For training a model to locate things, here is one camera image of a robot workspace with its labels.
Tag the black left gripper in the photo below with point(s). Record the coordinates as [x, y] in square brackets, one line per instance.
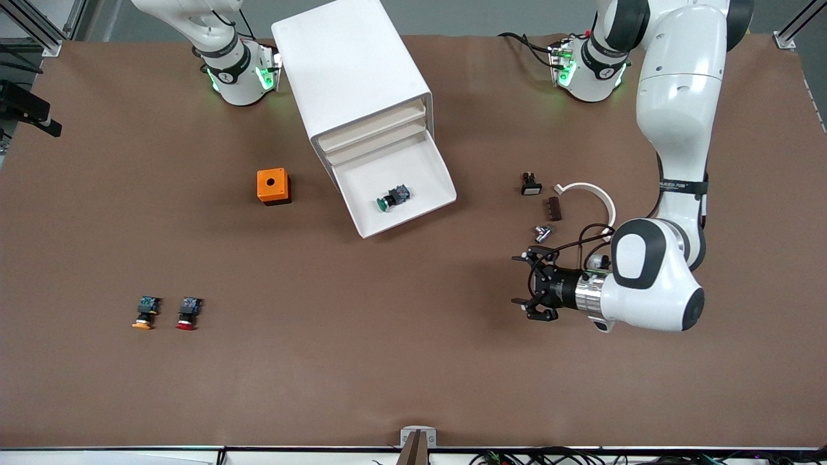
[561, 289]

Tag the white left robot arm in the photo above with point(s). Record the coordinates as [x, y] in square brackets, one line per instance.
[678, 97]

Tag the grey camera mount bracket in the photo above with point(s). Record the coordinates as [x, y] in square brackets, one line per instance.
[407, 436]

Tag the orange button box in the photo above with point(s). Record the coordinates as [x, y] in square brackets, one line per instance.
[263, 187]

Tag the aluminium frame profile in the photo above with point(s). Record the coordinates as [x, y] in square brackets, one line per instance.
[785, 40]
[53, 46]

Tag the green push button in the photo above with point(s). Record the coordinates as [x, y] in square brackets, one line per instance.
[394, 197]

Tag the chrome valve fitting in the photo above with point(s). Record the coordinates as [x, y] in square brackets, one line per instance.
[543, 234]

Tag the white curved plastic bracket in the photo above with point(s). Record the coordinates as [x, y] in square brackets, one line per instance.
[591, 188]

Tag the dark brown terminal block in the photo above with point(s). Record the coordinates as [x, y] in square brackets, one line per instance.
[555, 210]

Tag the yellow push button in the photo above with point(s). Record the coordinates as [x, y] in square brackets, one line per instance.
[147, 309]

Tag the black white square button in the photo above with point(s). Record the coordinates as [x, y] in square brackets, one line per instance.
[532, 188]

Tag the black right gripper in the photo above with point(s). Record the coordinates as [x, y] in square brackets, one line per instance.
[25, 102]

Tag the red push button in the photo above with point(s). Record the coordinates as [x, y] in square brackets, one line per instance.
[188, 310]

